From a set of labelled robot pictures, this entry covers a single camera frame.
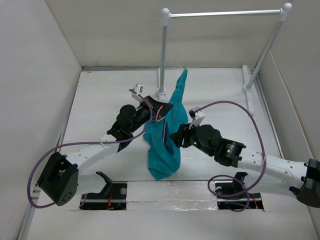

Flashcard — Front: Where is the white clothes rack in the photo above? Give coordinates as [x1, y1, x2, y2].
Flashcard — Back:
[154, 2, 293, 117]

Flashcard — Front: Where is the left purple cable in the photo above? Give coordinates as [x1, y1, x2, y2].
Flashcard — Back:
[27, 88, 154, 209]

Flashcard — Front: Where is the pink wire hanger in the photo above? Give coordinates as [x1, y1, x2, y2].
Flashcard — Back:
[155, 105, 166, 145]

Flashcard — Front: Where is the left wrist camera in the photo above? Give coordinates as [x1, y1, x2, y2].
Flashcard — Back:
[129, 83, 144, 103]

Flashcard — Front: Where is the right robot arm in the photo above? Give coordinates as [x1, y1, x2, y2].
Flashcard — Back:
[170, 124, 320, 208]

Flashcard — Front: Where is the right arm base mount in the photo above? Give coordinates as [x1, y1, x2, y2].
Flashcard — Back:
[209, 171, 264, 212]

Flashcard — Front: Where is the teal t shirt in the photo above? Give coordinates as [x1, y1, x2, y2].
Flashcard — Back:
[142, 68, 189, 180]

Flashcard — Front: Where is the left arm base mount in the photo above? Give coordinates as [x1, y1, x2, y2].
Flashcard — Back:
[79, 171, 128, 211]

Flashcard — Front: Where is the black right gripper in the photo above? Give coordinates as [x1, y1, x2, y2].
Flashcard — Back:
[169, 119, 215, 157]

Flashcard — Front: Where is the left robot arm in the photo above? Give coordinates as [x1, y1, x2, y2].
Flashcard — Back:
[37, 94, 174, 206]

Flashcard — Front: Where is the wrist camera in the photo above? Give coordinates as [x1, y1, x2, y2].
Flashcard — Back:
[188, 106, 205, 130]
[129, 83, 144, 103]

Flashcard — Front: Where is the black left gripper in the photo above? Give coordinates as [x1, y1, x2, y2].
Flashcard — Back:
[128, 96, 173, 134]

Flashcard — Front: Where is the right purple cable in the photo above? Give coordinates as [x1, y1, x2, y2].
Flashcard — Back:
[198, 100, 266, 212]

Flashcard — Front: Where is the purple cable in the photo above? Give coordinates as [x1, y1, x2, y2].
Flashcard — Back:
[198, 100, 266, 212]
[27, 88, 154, 209]

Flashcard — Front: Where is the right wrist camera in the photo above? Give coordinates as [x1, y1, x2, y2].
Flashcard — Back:
[188, 106, 205, 130]

